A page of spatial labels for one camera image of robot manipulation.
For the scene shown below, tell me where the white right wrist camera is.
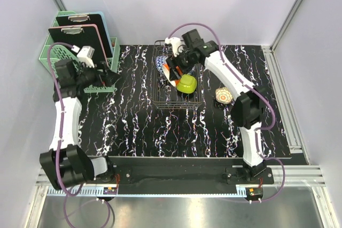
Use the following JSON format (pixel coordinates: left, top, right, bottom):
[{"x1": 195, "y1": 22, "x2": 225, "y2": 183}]
[{"x1": 165, "y1": 37, "x2": 184, "y2": 57}]

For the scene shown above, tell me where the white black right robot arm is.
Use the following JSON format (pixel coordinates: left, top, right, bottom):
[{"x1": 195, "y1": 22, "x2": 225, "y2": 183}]
[{"x1": 165, "y1": 29, "x2": 266, "y2": 184}]

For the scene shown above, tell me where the black clipboard blue edge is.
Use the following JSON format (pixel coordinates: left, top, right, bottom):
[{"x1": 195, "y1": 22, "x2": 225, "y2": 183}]
[{"x1": 49, "y1": 12, "x2": 113, "y2": 67}]

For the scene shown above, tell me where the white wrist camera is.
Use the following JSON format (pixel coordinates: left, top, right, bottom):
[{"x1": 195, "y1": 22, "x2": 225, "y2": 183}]
[
  {"x1": 77, "y1": 46, "x2": 95, "y2": 68},
  {"x1": 165, "y1": 37, "x2": 184, "y2": 57}
]

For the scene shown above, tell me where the dark wire dish rack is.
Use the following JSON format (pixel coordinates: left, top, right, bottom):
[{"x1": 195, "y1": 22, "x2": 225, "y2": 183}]
[{"x1": 151, "y1": 40, "x2": 203, "y2": 109}]

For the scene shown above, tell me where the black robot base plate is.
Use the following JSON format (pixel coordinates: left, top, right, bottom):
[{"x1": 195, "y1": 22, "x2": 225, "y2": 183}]
[{"x1": 94, "y1": 156, "x2": 274, "y2": 196}]

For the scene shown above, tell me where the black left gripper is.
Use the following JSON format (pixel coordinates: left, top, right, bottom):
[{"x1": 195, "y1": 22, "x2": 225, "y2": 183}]
[{"x1": 74, "y1": 60, "x2": 121, "y2": 89}]

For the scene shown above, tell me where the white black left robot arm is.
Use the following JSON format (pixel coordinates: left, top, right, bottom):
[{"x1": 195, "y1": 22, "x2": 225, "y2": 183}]
[{"x1": 40, "y1": 59, "x2": 120, "y2": 190}]

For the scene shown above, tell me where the red orange patterned bowl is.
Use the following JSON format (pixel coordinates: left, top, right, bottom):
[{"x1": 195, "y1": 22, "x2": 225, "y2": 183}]
[{"x1": 154, "y1": 56, "x2": 167, "y2": 75}]

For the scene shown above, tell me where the black marble pattern mat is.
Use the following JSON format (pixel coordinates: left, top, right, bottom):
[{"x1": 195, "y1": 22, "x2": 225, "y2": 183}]
[{"x1": 55, "y1": 44, "x2": 293, "y2": 159}]

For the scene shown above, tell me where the white top bowl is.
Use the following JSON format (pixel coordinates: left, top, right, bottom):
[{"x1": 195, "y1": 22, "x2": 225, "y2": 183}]
[{"x1": 176, "y1": 74, "x2": 197, "y2": 94}]

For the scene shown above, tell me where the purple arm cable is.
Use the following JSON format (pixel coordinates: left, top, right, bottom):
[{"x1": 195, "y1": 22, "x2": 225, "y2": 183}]
[
  {"x1": 46, "y1": 42, "x2": 115, "y2": 226},
  {"x1": 168, "y1": 22, "x2": 286, "y2": 203}
]

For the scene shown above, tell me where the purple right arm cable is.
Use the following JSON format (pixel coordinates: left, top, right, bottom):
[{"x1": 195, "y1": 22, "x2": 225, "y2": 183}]
[{"x1": 168, "y1": 22, "x2": 286, "y2": 203}]

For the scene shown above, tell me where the black clipboard pink edge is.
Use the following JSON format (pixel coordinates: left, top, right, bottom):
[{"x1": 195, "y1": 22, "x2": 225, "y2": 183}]
[{"x1": 48, "y1": 24, "x2": 109, "y2": 69}]

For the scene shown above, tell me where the colourful patterned small bowl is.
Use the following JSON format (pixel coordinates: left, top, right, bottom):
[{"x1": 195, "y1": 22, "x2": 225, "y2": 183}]
[{"x1": 215, "y1": 87, "x2": 235, "y2": 105}]

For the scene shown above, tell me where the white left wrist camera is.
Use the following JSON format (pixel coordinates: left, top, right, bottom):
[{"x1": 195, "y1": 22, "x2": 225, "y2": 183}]
[{"x1": 77, "y1": 46, "x2": 95, "y2": 68}]

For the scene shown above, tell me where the right aluminium frame post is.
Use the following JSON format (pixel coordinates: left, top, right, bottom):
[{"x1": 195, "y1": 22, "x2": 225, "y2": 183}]
[{"x1": 271, "y1": 0, "x2": 321, "y2": 49}]

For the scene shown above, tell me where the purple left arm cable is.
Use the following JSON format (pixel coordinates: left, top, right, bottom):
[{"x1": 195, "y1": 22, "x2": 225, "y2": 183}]
[{"x1": 46, "y1": 42, "x2": 115, "y2": 226}]

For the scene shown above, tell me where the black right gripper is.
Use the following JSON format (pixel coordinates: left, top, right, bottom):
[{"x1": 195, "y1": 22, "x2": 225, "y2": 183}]
[{"x1": 165, "y1": 48, "x2": 197, "y2": 81}]

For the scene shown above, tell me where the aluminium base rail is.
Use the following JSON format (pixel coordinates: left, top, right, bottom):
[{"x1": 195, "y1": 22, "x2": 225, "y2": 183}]
[{"x1": 34, "y1": 166, "x2": 327, "y2": 199}]

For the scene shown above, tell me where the blue white patterned bowl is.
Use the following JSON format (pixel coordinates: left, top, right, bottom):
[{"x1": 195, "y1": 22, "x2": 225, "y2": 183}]
[{"x1": 188, "y1": 67, "x2": 196, "y2": 76}]

